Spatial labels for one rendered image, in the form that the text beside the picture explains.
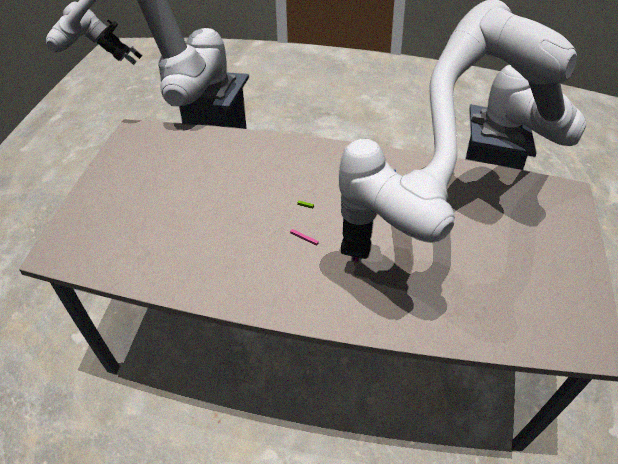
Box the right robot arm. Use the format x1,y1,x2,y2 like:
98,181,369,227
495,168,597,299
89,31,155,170
46,0,236,107

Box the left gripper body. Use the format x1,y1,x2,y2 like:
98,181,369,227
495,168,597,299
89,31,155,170
341,198,377,259

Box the pink rod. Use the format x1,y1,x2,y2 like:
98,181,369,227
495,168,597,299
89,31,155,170
290,229,318,246

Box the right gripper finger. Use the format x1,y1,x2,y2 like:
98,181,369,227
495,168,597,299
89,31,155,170
127,46,143,59
120,53,137,65

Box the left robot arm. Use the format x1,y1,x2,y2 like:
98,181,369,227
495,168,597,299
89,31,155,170
339,0,586,243

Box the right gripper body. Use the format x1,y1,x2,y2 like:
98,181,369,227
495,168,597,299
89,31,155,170
86,19,130,61

